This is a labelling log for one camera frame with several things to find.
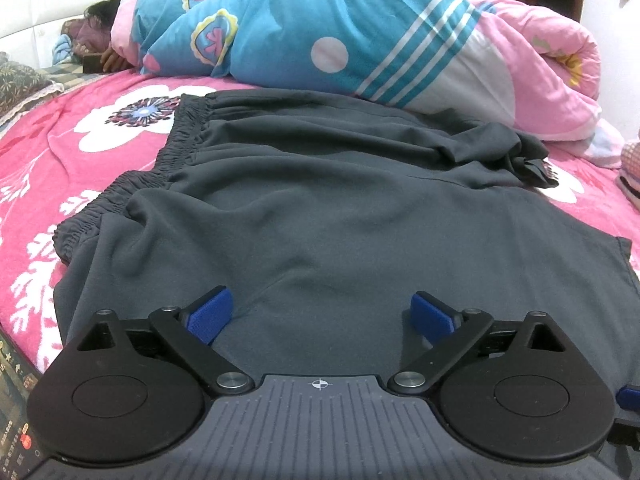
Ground pink and white headboard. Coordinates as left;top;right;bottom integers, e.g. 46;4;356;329
0;0;146;68

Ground dark grey shorts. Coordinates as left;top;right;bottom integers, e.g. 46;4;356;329
52;87;640;480

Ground dark printed board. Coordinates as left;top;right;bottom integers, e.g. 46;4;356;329
0;330;48;480

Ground checked pillow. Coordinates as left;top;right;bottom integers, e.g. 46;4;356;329
47;60;108;92

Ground green leaf print pillow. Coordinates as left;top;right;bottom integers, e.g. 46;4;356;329
0;51;65;128

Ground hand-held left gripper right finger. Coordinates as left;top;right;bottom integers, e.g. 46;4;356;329
387;290;573;396

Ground pink and blue quilt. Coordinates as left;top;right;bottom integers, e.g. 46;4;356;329
110;0;621;168

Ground light blue cloth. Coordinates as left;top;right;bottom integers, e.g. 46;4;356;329
52;35;76;66

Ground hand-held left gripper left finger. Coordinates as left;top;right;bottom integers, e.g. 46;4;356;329
75;285;253;396

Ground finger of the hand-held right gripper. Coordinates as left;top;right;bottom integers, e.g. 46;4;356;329
607;385;640;456

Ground pink floral bed blanket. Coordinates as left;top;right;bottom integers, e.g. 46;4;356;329
0;67;640;376

